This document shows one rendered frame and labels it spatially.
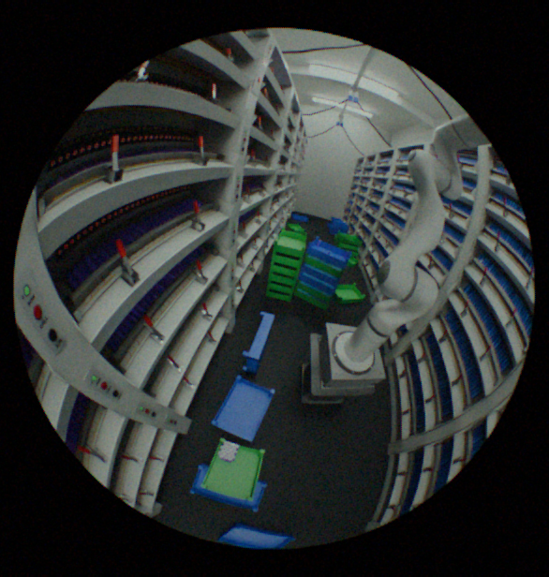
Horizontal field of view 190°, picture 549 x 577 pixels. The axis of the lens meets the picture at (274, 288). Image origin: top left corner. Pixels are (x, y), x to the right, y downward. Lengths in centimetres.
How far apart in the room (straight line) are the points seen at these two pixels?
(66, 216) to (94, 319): 18
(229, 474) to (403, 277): 97
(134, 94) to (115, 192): 19
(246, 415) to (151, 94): 114
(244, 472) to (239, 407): 37
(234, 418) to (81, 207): 94
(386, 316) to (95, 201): 71
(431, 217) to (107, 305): 75
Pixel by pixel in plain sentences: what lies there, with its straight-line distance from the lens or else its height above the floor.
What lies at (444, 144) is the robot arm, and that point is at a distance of 65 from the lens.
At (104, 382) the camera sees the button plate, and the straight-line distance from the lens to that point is 39.
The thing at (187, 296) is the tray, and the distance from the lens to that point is 59.
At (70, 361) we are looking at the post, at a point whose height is 75.
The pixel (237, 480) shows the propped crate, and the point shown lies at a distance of 89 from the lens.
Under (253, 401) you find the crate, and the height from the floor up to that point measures 0.
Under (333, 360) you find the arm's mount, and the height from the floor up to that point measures 39.
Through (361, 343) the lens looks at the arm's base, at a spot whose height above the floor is 50.
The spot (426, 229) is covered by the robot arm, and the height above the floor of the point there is 92.
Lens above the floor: 93
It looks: 39 degrees down
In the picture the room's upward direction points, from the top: 11 degrees clockwise
